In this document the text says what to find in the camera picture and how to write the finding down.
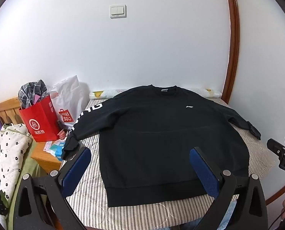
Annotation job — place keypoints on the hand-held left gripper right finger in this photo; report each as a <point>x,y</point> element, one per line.
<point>202,169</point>

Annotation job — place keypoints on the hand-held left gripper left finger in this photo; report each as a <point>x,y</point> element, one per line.
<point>78,166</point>

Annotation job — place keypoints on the black sweatshirt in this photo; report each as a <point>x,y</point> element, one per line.
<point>156,136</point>

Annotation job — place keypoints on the striped mattress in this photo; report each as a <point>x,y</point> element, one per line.
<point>94,175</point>

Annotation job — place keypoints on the brown wooden baseboard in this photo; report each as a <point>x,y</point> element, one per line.
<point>279,189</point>

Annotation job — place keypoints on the blue white packet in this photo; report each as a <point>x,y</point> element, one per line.
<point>55,149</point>

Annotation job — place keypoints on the wooden nightstand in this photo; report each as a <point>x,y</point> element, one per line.
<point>43,159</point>

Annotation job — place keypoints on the small red box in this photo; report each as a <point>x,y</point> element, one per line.
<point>63,133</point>

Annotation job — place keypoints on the green bed sheet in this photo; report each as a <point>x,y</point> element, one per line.
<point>30,165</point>

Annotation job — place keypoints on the red paper bag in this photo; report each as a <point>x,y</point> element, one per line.
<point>39,122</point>

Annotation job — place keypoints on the white plastic bag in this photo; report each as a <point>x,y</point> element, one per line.
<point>70,95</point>

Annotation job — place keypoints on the white floral quilt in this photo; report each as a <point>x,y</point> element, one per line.
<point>6,153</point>

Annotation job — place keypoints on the white duck-print roll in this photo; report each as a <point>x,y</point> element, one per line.
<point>104,93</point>

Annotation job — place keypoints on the plaid cloth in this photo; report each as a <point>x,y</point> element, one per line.
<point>31,89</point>

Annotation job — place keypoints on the wooden headboard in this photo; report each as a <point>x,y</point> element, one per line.
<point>8,107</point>

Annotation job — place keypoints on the brown wooden door frame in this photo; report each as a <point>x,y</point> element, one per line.
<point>234,40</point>

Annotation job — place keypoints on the white light switch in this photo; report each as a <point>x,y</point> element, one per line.
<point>118,11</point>

